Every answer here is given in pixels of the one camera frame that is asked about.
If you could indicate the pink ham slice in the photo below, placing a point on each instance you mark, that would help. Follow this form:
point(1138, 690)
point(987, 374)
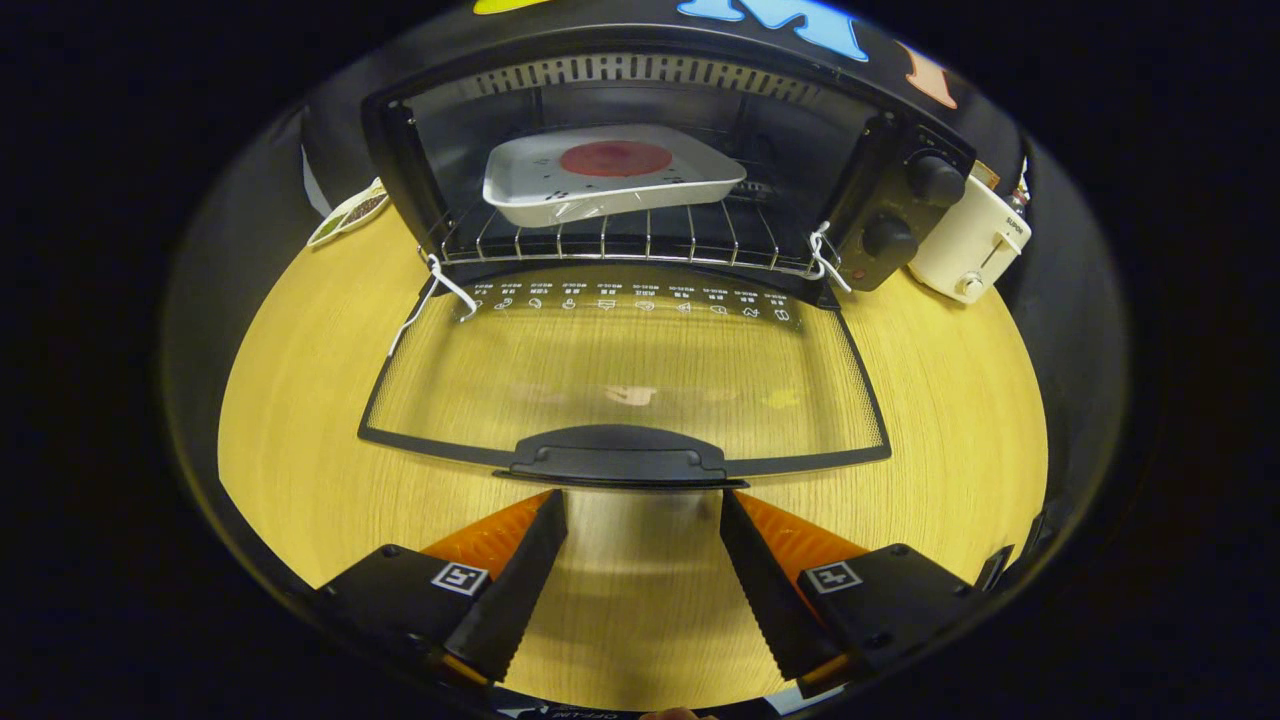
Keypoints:
point(615, 158)

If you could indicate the brown bread slice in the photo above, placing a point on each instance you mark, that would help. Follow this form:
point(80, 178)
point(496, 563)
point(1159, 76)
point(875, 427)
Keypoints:
point(985, 175)

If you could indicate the white divided dish of beans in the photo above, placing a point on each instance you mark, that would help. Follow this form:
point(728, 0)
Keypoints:
point(350, 215)

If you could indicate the black toaster oven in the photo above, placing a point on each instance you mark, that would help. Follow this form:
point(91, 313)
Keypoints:
point(620, 460)

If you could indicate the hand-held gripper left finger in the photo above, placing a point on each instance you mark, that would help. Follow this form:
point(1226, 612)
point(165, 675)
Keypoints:
point(520, 590)

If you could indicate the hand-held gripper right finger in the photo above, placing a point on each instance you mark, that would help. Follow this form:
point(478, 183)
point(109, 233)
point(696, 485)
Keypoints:
point(765, 590)

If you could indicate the white pop-up toaster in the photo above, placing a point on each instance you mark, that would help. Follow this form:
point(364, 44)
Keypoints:
point(965, 245)

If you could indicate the white square plate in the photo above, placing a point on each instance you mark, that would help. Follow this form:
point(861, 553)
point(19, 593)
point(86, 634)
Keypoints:
point(540, 175)

